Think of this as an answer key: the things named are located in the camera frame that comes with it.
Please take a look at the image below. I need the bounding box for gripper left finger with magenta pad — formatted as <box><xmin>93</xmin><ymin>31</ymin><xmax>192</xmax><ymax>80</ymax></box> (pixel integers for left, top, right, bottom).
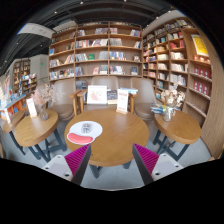
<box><xmin>43</xmin><ymin>144</ymin><xmax>91</xmax><ymax>185</ymax></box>

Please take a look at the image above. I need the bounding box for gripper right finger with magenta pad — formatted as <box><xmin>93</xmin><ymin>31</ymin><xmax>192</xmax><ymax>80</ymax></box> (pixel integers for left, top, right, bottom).
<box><xmin>132</xmin><ymin>144</ymin><xmax>182</xmax><ymax>185</ymax></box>

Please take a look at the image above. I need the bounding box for white mouse pad red rest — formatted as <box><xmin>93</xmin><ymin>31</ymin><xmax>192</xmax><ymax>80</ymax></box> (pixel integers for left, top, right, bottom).
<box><xmin>66</xmin><ymin>121</ymin><xmax>103</xmax><ymax>145</ymax></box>

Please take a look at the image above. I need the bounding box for round wooden centre table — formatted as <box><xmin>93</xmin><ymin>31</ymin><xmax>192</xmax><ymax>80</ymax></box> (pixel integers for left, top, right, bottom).
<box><xmin>64</xmin><ymin>109</ymin><xmax>149</xmax><ymax>178</ymax></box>

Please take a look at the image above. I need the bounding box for round wooden right table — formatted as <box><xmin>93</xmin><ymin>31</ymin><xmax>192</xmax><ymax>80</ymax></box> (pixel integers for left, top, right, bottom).
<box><xmin>153</xmin><ymin>111</ymin><xmax>201</xmax><ymax>161</ymax></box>

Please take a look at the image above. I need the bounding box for round wooden left table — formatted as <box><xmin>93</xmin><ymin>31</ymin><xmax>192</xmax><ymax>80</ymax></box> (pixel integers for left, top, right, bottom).
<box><xmin>14</xmin><ymin>110</ymin><xmax>66</xmax><ymax>162</ymax></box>

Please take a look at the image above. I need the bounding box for books stack beside right vase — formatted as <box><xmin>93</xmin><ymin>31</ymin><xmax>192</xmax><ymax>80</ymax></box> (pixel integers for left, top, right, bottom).
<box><xmin>150</xmin><ymin>104</ymin><xmax>164</xmax><ymax>114</ymax></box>

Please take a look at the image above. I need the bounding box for beige armchair left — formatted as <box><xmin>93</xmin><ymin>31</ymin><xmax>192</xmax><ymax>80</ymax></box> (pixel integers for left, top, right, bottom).
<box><xmin>49</xmin><ymin>78</ymin><xmax>78</xmax><ymax>120</ymax></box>

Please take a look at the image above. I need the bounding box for beige armchair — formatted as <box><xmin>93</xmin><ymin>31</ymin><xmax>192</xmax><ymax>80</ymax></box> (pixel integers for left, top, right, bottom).
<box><xmin>49</xmin><ymin>78</ymin><xmax>78</xmax><ymax>120</ymax></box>
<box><xmin>129</xmin><ymin>77</ymin><xmax>158</xmax><ymax>122</ymax></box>
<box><xmin>79</xmin><ymin>76</ymin><xmax>119</xmax><ymax>112</ymax></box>

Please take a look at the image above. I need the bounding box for beige armchair right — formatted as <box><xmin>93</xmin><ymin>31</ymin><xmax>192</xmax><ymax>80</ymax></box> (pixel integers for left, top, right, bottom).
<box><xmin>129</xmin><ymin>77</ymin><xmax>158</xmax><ymax>122</ymax></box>

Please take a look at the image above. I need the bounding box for left table sign stand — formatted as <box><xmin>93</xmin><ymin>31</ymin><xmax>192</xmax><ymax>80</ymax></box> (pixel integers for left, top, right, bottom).
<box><xmin>26</xmin><ymin>98</ymin><xmax>37</xmax><ymax>118</ymax></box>

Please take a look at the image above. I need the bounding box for right vase with dried flowers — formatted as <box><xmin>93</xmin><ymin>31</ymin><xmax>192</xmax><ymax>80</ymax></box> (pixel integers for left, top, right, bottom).
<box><xmin>161</xmin><ymin>84</ymin><xmax>185</xmax><ymax>122</ymax></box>

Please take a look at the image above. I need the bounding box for vase with dried flowers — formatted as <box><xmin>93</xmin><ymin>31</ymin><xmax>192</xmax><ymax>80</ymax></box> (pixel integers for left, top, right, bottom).
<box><xmin>161</xmin><ymin>84</ymin><xmax>185</xmax><ymax>122</ymax></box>
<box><xmin>31</xmin><ymin>84</ymin><xmax>55</xmax><ymax>121</ymax></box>

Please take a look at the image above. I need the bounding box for round wooden far-left table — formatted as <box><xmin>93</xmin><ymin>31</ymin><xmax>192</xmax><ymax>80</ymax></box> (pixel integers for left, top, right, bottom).
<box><xmin>3</xmin><ymin>111</ymin><xmax>25</xmax><ymax>154</ymax></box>

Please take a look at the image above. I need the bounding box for left vase with dried flowers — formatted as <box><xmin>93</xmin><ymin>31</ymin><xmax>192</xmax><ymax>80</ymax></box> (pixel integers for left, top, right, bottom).
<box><xmin>31</xmin><ymin>84</ymin><xmax>55</xmax><ymax>121</ymax></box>

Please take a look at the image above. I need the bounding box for white framed picture on chair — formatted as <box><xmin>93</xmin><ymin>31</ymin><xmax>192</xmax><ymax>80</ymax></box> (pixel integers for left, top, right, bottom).
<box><xmin>87</xmin><ymin>85</ymin><xmax>107</xmax><ymax>104</ymax></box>

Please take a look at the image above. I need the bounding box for stack of books on armrest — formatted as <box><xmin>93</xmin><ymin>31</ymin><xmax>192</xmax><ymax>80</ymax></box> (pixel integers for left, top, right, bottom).
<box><xmin>120</xmin><ymin>87</ymin><xmax>138</xmax><ymax>95</ymax></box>

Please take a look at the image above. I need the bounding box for centre table sign stand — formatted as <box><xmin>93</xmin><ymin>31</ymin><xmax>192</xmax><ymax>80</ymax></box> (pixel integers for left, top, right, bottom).
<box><xmin>116</xmin><ymin>89</ymin><xmax>128</xmax><ymax>114</ymax></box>

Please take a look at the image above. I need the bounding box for far-left table sign stand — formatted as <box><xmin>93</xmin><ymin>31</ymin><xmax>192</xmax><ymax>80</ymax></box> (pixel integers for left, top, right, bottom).
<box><xmin>4</xmin><ymin>109</ymin><xmax>11</xmax><ymax>124</ymax></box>

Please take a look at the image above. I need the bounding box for orange display table with books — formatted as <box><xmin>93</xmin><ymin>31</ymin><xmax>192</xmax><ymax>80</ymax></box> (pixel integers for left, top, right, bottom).
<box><xmin>0</xmin><ymin>95</ymin><xmax>27</xmax><ymax>120</ymax></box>

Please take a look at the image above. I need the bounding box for beige armchair centre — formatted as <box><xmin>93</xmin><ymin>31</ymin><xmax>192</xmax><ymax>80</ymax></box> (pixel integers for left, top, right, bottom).
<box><xmin>79</xmin><ymin>76</ymin><xmax>119</xmax><ymax>112</ymax></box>

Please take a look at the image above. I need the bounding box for distant wooden bookshelf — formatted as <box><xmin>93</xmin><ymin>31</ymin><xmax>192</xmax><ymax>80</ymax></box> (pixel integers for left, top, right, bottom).
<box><xmin>13</xmin><ymin>59</ymin><xmax>37</xmax><ymax>95</ymax></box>

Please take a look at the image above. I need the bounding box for large wooden bookshelf back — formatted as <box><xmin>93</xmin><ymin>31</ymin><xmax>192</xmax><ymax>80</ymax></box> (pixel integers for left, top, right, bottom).
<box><xmin>49</xmin><ymin>21</ymin><xmax>143</xmax><ymax>82</ymax></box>

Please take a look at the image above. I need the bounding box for yellow poster on shelf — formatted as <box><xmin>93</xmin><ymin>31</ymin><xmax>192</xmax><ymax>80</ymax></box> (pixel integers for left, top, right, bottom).
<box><xmin>191</xmin><ymin>34</ymin><xmax>209</xmax><ymax>57</ymax></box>

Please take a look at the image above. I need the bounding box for wooden bookshelf right wall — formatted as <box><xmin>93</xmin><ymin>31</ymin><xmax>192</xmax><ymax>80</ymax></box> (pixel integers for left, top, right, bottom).
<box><xmin>143</xmin><ymin>16</ymin><xmax>224</xmax><ymax>158</ymax></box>

